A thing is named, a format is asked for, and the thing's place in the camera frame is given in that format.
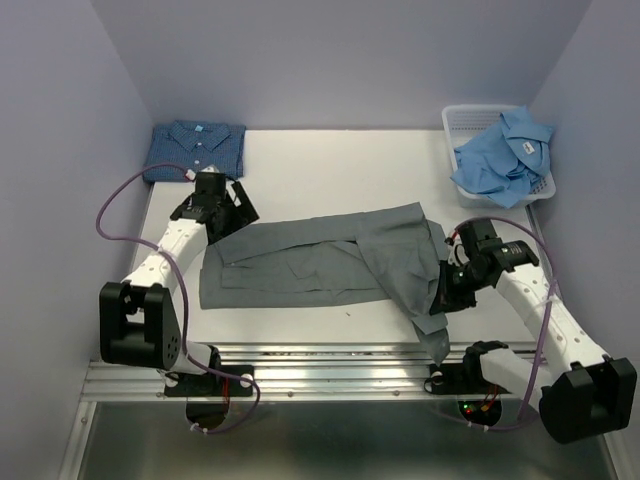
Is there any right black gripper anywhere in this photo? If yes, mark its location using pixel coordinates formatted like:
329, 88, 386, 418
428, 258, 490, 315

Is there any grey long sleeve shirt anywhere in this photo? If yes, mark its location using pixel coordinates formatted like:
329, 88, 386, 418
199, 203, 450, 363

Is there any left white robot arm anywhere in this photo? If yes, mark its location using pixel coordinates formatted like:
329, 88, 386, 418
99, 169, 259, 396

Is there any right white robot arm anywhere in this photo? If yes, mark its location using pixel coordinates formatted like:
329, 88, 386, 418
424, 217, 638, 444

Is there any folded blue checkered shirt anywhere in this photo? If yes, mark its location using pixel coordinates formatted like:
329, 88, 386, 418
143, 120, 246, 184

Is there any light blue shirt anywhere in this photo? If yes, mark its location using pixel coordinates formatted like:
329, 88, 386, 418
450, 105, 557, 210

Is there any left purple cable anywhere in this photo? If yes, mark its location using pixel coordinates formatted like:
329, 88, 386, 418
94, 163, 262, 436

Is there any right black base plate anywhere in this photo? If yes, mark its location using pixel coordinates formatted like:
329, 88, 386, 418
424, 363, 510, 395

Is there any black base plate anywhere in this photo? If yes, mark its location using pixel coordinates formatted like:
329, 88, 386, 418
424, 363, 510, 395
156, 364, 254, 398

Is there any aluminium mounting rail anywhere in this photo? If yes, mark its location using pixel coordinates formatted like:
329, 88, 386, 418
79, 199, 612, 401

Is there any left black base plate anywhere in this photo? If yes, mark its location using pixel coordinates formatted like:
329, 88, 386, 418
156, 364, 254, 398

